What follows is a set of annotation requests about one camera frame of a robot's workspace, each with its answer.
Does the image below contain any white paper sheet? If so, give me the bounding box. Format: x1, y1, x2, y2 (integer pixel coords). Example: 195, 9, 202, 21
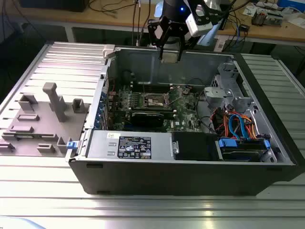
243, 3, 257, 17

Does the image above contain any black monitor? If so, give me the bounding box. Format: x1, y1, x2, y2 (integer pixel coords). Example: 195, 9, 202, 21
18, 0, 87, 13

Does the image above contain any black PC case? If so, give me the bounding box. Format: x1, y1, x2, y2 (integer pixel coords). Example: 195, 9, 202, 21
68, 44, 305, 197

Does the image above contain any grey case latch handle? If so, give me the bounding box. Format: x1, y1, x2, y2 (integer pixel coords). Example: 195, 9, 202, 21
102, 44, 117, 59

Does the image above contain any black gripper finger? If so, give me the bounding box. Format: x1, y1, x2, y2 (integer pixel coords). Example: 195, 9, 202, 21
175, 23, 192, 62
147, 18, 169, 63

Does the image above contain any red yellow power harness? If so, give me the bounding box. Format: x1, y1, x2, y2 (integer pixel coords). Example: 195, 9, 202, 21
211, 107, 231, 138

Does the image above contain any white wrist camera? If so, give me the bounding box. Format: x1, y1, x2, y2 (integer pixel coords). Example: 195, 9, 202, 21
185, 3, 213, 38

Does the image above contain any white printed tag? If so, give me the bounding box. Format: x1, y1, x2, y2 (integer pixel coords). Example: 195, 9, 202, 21
215, 38, 226, 52

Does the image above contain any dark electronic module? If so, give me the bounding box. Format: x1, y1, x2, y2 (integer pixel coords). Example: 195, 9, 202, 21
252, 10, 266, 26

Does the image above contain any orange wire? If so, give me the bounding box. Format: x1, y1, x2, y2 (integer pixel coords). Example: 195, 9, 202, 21
238, 115, 258, 140

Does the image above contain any thick black sleeved cable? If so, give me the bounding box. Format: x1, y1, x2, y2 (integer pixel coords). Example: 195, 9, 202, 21
195, 92, 216, 134

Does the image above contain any silver CPU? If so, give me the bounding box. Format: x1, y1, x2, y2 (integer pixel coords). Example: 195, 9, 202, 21
163, 53, 179, 63

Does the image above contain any grey parts rack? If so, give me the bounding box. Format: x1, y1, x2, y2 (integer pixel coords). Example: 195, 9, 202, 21
0, 82, 92, 158

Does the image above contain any thin black fan wire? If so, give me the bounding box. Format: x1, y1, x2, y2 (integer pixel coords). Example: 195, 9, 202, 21
185, 77, 206, 90

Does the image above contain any hard disk in blue carrier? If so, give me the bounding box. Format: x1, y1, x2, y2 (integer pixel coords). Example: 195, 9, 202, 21
215, 137, 272, 163

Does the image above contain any metal disk bay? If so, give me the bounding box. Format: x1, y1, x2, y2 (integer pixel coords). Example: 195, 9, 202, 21
214, 137, 278, 164

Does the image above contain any grey electronic box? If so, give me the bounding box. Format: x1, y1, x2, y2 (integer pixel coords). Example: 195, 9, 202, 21
265, 10, 284, 25

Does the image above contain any green motherboard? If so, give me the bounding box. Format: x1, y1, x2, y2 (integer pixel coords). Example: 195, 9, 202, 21
106, 82, 203, 134

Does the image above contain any black drive box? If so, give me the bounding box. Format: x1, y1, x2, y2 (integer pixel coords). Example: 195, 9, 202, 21
171, 131, 224, 162

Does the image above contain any grey power supply unit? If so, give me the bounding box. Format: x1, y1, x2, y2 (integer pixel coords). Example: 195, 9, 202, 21
86, 129, 173, 162

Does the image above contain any black taped cable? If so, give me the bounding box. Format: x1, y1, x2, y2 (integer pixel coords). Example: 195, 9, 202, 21
122, 69, 136, 83

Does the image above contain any blue box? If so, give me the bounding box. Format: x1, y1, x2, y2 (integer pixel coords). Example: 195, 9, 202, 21
278, 0, 305, 8

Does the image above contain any silver metal drive cage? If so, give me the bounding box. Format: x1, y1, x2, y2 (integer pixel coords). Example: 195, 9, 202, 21
203, 61, 260, 125

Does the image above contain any CPU socket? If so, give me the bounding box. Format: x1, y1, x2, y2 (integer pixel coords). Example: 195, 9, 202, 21
142, 92, 168, 107

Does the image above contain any wooden desk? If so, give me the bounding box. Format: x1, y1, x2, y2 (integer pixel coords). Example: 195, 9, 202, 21
0, 0, 305, 46

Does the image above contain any blue wire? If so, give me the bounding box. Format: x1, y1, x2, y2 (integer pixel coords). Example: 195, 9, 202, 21
227, 114, 248, 140

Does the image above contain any black graphics card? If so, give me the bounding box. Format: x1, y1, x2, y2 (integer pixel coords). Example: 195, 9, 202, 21
125, 111, 165, 128

